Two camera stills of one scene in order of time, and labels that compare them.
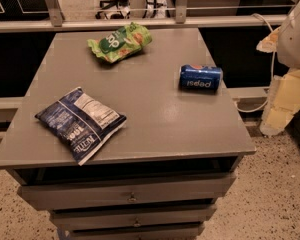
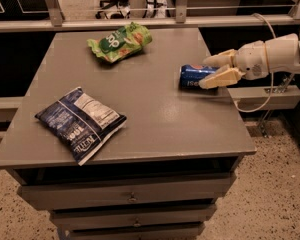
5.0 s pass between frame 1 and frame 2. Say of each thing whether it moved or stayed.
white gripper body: moved
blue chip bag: stayed
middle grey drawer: stayed
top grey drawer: stayed
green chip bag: stayed
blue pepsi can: stayed
